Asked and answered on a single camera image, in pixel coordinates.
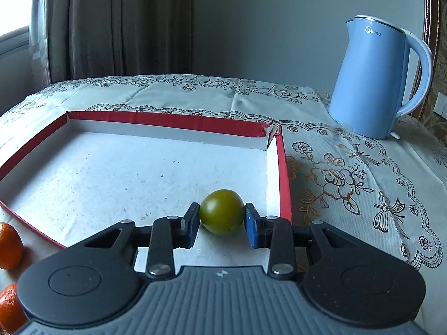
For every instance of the brown patterned curtain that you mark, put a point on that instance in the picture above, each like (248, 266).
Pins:
(77, 39)

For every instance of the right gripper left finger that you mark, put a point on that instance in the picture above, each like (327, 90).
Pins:
(167, 234)

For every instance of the light blue electric kettle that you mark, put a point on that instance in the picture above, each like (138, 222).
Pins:
(368, 94)

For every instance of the red shallow cardboard box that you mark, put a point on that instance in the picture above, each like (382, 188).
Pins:
(86, 170)

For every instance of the green tomato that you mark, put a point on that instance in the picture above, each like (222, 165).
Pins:
(222, 212)

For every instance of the white wall switch panel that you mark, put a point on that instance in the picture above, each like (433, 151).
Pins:
(440, 107)

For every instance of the white lace patterned tablecloth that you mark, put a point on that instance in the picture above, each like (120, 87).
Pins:
(390, 193)

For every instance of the orange mandarin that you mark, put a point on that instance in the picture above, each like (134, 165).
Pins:
(11, 247)
(11, 312)

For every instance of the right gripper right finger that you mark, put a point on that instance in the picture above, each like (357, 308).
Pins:
(276, 234)

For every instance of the window frame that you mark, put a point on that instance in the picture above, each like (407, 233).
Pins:
(14, 40)

